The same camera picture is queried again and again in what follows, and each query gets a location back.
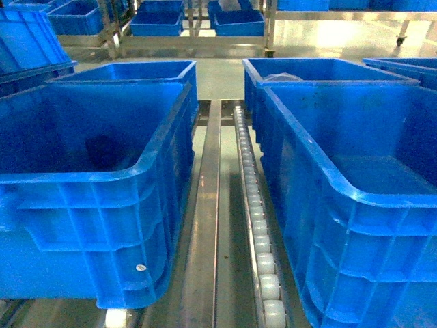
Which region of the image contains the blue bin front middle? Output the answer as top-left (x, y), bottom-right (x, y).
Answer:
top-left (1, 82), bottom-right (194, 309)

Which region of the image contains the blue bin front second-right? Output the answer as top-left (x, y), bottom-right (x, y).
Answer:
top-left (259, 85), bottom-right (436, 327)

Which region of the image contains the main steel shelf rack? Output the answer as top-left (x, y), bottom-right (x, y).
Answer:
top-left (1, 100), bottom-right (308, 327)

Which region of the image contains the far blue bin right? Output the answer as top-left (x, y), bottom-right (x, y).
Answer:
top-left (208, 1), bottom-right (265, 37)

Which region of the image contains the blue bin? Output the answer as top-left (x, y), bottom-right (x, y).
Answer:
top-left (362, 57), bottom-right (437, 90)
top-left (1, 82), bottom-right (194, 309)
top-left (242, 58), bottom-right (420, 112)
top-left (208, 1), bottom-right (265, 37)
top-left (50, 60), bottom-right (199, 115)
top-left (130, 1), bottom-right (184, 37)

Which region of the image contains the white roller track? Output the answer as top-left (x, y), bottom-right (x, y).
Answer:
top-left (233, 105), bottom-right (287, 327)

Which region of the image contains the blue bin behind left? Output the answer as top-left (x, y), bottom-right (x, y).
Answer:
top-left (50, 60), bottom-right (199, 115)

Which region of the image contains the blue bin front rightmost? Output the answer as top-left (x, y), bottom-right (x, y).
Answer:
top-left (362, 57), bottom-right (437, 90)

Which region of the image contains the far blue bin left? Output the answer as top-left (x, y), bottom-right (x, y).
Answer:
top-left (130, 1), bottom-right (184, 37)

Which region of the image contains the blue bin behind middle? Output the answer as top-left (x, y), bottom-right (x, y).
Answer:
top-left (242, 58), bottom-right (420, 112)

